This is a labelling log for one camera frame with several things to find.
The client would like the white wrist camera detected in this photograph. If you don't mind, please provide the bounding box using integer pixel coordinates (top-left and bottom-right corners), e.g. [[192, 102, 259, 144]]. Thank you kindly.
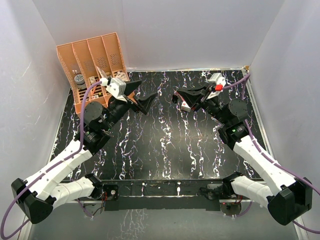
[[207, 73, 226, 99], [106, 77, 128, 103]]

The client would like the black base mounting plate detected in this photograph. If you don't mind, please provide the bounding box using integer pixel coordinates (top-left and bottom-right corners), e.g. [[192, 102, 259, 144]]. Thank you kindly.
[[74, 178, 253, 213]]

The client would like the aluminium frame rail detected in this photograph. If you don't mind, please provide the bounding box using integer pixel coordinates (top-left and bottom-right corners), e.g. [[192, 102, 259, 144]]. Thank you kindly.
[[19, 196, 308, 240]]

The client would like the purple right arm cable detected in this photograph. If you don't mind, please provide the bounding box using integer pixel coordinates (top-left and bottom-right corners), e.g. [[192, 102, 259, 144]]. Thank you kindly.
[[221, 72, 320, 235]]

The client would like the white striped card packet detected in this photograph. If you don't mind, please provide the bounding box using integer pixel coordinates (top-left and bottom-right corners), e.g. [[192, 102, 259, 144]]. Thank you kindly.
[[96, 66, 108, 79]]

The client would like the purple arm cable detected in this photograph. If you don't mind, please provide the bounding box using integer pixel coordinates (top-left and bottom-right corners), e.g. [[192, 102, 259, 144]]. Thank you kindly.
[[0, 79, 107, 238], [221, 72, 320, 235]]

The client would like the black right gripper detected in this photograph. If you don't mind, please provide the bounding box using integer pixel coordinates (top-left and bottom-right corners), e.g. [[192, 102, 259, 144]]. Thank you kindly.
[[178, 83, 230, 126]]

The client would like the small beige box in organizer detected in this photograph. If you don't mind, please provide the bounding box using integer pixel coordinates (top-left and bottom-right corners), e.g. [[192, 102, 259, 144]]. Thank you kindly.
[[88, 76, 99, 86]]

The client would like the orange plastic file organizer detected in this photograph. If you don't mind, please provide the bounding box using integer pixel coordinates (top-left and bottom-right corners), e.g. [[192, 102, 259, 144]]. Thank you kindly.
[[56, 32, 128, 116]]

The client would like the white labelled packet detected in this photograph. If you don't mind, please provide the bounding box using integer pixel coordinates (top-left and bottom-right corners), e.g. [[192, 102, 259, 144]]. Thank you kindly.
[[115, 71, 130, 82]]

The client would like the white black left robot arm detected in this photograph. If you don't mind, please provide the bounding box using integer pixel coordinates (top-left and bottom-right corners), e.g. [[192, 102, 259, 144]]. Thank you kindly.
[[11, 78, 158, 224]]

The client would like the grey round tin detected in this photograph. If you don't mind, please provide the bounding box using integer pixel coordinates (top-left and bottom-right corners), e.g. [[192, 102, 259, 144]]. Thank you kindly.
[[74, 74, 86, 90]]

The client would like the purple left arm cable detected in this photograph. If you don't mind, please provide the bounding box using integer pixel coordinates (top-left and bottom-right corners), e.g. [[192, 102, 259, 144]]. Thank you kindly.
[[0, 79, 107, 238]]

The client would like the small white red box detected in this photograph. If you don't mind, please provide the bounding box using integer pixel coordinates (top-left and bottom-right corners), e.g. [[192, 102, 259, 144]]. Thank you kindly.
[[181, 101, 191, 113]]

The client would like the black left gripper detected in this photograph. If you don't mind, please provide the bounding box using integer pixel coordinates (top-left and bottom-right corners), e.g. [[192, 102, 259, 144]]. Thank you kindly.
[[102, 80, 156, 132]]

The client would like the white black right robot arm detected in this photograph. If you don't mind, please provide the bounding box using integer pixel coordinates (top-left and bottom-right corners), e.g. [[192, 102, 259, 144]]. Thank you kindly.
[[201, 97, 313, 226]]

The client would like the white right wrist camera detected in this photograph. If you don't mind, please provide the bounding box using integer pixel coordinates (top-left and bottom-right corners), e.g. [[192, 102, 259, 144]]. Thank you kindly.
[[207, 73, 226, 99]]

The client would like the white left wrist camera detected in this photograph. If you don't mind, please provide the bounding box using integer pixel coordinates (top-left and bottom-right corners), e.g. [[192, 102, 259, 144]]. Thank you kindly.
[[106, 77, 128, 103]]

